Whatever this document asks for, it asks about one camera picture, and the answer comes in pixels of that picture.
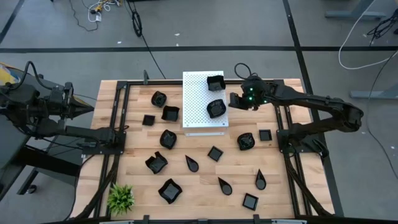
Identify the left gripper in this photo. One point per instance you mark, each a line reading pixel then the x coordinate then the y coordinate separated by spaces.
pixel 59 105

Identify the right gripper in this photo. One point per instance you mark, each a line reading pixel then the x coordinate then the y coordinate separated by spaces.
pixel 258 93

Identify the black leaf-shaped plate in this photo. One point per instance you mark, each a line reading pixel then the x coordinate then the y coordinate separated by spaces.
pixel 159 99
pixel 216 108
pixel 168 139
pixel 246 141

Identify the black wavy square bowl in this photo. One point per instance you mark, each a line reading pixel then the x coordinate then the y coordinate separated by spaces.
pixel 156 162
pixel 216 83
pixel 170 113
pixel 170 190

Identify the black small square plate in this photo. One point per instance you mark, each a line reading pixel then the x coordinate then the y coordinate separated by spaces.
pixel 250 201
pixel 215 153
pixel 265 135
pixel 148 120

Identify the black teardrop plate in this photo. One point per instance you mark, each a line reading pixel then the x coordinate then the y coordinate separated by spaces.
pixel 260 183
pixel 193 166
pixel 226 188

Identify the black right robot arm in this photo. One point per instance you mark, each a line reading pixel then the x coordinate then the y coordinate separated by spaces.
pixel 311 99

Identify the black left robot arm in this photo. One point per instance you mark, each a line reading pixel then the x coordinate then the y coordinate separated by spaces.
pixel 46 130

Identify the white perforated shelf rack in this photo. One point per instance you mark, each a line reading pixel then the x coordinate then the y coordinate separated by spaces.
pixel 196 102

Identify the black side table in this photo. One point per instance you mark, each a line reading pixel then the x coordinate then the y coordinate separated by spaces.
pixel 12 146

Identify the yellow blue bag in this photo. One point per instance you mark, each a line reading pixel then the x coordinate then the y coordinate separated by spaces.
pixel 5 76

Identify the white power adapter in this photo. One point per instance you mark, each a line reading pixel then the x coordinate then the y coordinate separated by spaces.
pixel 98 17

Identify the black caster wheel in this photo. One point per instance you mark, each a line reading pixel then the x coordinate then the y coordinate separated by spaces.
pixel 31 188

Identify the green artificial potted plant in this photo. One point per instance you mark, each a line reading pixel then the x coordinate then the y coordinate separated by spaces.
pixel 120 199

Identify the white light bar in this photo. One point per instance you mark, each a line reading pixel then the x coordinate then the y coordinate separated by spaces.
pixel 289 221
pixel 116 222

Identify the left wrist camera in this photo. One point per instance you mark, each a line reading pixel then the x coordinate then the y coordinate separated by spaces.
pixel 68 90

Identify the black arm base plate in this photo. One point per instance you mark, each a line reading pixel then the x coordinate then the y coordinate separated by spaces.
pixel 102 150
pixel 281 146

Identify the dark clamp bracket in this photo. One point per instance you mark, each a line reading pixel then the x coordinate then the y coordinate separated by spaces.
pixel 145 76

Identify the black frame bracket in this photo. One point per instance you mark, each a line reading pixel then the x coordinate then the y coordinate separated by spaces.
pixel 145 218
pixel 256 218

